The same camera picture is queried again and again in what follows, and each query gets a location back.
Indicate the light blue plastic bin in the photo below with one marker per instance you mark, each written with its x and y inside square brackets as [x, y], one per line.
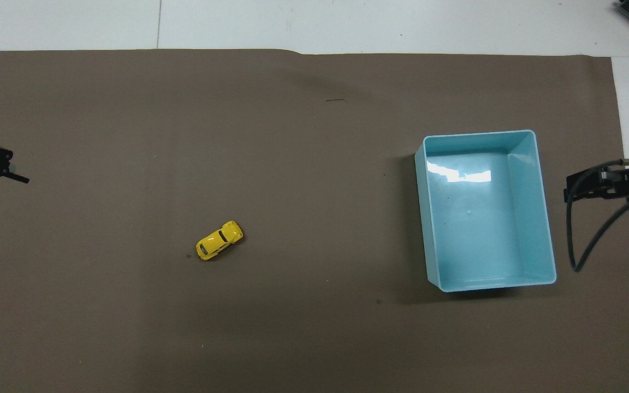
[484, 218]

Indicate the yellow toy beetle car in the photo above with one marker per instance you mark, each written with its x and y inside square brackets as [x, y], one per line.
[219, 240]

